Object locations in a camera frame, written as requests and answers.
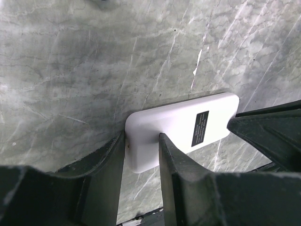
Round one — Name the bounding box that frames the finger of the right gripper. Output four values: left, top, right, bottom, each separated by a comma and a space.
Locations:
227, 100, 301, 171

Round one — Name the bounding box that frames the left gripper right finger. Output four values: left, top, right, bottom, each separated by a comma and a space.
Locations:
159, 133, 301, 226

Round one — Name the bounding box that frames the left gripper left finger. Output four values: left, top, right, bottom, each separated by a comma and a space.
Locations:
0, 132, 125, 226

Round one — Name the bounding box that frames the red white AC remote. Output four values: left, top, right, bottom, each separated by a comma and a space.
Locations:
125, 92, 239, 174

